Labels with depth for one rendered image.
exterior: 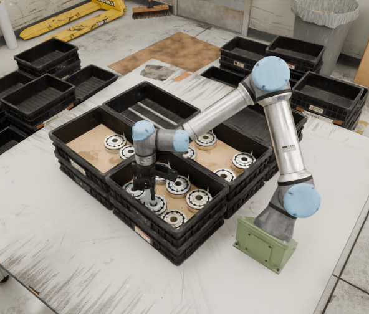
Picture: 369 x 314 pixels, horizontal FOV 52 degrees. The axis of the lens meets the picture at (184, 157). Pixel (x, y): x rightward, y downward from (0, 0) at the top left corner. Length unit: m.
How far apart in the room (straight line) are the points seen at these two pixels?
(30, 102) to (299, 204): 2.07
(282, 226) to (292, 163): 0.26
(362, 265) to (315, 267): 0.99
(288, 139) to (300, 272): 0.55
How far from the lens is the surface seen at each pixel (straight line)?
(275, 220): 1.42
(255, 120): 1.96
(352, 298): 2.43
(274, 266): 1.54
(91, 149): 1.81
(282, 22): 4.50
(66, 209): 1.76
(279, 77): 1.27
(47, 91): 2.93
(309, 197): 1.29
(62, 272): 1.58
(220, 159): 1.72
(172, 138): 1.28
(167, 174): 1.41
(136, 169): 1.42
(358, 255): 2.60
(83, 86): 3.12
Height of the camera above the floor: 2.01
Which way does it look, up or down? 43 degrees down
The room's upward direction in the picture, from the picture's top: straight up
